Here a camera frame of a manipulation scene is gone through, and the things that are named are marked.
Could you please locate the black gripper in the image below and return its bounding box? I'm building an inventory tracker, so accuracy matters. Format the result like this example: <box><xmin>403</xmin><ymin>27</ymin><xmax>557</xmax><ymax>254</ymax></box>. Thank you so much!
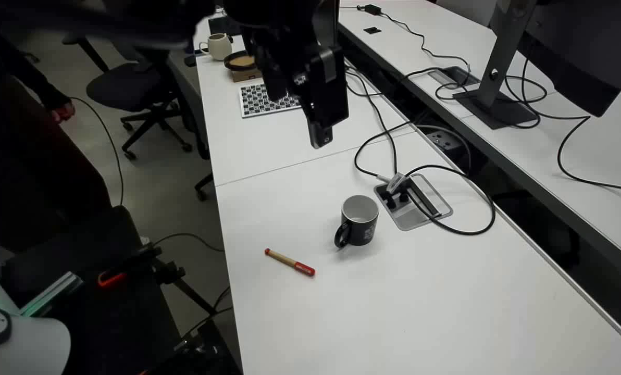
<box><xmin>296</xmin><ymin>43</ymin><xmax>352</xmax><ymax>153</ymax></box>

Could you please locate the black mug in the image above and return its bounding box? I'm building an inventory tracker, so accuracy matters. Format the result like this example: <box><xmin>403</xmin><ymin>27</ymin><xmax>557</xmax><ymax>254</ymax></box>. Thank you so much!
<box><xmin>331</xmin><ymin>195</ymin><xmax>381</xmax><ymax>253</ymax></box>

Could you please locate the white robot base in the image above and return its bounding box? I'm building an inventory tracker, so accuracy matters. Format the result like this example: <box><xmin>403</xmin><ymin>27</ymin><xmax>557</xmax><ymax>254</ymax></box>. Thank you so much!
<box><xmin>0</xmin><ymin>259</ymin><xmax>72</xmax><ymax>375</ymax></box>

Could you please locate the white mug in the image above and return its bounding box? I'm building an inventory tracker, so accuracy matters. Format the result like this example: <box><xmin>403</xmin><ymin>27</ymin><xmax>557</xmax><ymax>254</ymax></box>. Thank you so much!
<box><xmin>200</xmin><ymin>31</ymin><xmax>236</xmax><ymax>63</ymax></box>

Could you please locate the black and white checkerboard sheet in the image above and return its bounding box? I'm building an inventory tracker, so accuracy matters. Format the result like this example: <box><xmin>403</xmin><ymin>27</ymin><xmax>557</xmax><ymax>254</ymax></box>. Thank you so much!
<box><xmin>237</xmin><ymin>81</ymin><xmax>305</xmax><ymax>122</ymax></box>

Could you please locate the grey desk power outlet box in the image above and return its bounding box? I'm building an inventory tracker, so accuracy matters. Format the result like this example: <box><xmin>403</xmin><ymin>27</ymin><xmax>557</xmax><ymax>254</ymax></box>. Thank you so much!
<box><xmin>374</xmin><ymin>171</ymin><xmax>457</xmax><ymax>234</ymax></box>

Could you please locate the tan marker with red cap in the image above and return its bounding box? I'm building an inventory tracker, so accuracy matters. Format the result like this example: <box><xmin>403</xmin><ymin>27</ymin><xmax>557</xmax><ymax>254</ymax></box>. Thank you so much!
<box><xmin>263</xmin><ymin>246</ymin><xmax>319</xmax><ymax>280</ymax></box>

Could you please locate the dark desk socket box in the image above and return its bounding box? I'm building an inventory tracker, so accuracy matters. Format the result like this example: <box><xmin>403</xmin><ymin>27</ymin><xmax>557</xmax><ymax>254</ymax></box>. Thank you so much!
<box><xmin>428</xmin><ymin>65</ymin><xmax>482</xmax><ymax>89</ymax></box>

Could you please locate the silver monitor stand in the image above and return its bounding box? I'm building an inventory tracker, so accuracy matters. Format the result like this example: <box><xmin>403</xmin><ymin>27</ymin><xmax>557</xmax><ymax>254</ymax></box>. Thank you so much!
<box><xmin>452</xmin><ymin>0</ymin><xmax>543</xmax><ymax>131</ymax></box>

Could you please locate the black office chair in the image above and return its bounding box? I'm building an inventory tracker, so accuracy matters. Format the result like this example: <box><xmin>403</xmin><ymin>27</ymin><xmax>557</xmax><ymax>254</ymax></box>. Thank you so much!
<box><xmin>60</xmin><ymin>26</ymin><xmax>195</xmax><ymax>162</ymax></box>

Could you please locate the black tripod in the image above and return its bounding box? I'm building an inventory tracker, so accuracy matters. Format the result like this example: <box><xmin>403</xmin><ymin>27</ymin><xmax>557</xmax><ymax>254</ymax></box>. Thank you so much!
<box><xmin>141</xmin><ymin>248</ymin><xmax>222</xmax><ymax>318</ymax></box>

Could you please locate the orange and black clamp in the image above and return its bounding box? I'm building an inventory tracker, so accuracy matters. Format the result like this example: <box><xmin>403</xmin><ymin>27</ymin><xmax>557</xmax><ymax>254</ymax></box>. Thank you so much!
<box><xmin>96</xmin><ymin>270</ymin><xmax>132</xmax><ymax>292</ymax></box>

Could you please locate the red shoe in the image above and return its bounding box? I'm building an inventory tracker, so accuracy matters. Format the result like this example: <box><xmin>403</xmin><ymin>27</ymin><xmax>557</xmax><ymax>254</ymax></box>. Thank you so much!
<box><xmin>51</xmin><ymin>100</ymin><xmax>77</xmax><ymax>126</ymax></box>

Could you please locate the black computer monitor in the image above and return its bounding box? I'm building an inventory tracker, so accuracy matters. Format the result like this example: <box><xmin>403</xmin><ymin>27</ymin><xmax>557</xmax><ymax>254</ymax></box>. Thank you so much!
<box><xmin>516</xmin><ymin>0</ymin><xmax>621</xmax><ymax>118</ymax></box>

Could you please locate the thin black desk cable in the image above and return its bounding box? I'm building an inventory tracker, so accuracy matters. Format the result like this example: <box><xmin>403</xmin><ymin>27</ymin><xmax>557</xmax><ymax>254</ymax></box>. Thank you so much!
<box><xmin>375</xmin><ymin>7</ymin><xmax>482</xmax><ymax>89</ymax></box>

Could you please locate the thin floor cable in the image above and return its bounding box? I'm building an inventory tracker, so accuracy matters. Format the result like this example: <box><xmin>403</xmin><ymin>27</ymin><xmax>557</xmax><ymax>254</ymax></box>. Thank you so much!
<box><xmin>150</xmin><ymin>229</ymin><xmax>227</xmax><ymax>257</ymax></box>

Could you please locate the black looped power cable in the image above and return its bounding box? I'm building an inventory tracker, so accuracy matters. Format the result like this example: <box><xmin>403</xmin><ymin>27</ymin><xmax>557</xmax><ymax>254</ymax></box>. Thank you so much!
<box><xmin>341</xmin><ymin>65</ymin><xmax>498</xmax><ymax>239</ymax></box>

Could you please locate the black floor cable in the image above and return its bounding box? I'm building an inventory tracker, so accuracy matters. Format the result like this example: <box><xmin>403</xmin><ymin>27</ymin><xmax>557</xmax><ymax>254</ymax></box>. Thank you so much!
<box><xmin>69</xmin><ymin>95</ymin><xmax>127</xmax><ymax>209</ymax></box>

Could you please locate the black monitor cable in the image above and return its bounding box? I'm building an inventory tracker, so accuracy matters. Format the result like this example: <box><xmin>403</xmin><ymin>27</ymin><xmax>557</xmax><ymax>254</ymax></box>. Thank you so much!
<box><xmin>555</xmin><ymin>112</ymin><xmax>621</xmax><ymax>199</ymax></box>

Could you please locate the aluminium rail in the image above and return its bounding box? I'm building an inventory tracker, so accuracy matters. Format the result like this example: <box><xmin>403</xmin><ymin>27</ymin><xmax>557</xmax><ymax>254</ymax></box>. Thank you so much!
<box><xmin>18</xmin><ymin>270</ymin><xmax>86</xmax><ymax>322</ymax></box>

